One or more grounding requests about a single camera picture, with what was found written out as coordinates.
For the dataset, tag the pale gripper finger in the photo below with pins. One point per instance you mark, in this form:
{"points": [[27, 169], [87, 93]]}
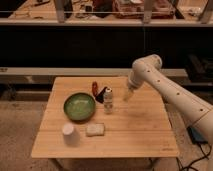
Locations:
{"points": [[128, 93]]}

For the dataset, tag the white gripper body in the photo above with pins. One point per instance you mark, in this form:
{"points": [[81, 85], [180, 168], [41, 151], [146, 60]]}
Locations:
{"points": [[131, 84]]}

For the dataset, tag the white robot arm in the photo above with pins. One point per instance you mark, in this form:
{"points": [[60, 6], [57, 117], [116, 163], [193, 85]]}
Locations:
{"points": [[196, 110]]}

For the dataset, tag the clear plastic bottle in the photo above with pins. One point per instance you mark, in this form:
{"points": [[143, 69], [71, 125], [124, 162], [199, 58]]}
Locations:
{"points": [[108, 100]]}

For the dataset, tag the black packet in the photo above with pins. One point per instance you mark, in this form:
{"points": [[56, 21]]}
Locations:
{"points": [[100, 97]]}

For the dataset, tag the red object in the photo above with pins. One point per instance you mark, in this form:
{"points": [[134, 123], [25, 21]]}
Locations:
{"points": [[95, 88]]}

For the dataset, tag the beige sponge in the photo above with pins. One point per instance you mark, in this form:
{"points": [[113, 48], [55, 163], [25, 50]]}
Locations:
{"points": [[95, 129]]}

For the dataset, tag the wooden table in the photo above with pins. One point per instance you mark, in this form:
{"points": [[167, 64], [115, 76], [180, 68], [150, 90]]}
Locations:
{"points": [[138, 128]]}

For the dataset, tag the green bowl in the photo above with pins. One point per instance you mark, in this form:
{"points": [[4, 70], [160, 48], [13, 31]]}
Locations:
{"points": [[79, 106]]}

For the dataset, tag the white paper cup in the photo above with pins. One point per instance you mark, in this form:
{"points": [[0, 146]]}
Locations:
{"points": [[70, 134]]}

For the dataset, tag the black box on floor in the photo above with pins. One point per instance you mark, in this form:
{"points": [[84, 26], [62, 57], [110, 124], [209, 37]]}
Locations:
{"points": [[195, 136]]}

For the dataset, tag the cluttered back shelf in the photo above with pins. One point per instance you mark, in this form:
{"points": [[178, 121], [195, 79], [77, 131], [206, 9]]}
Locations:
{"points": [[124, 13]]}

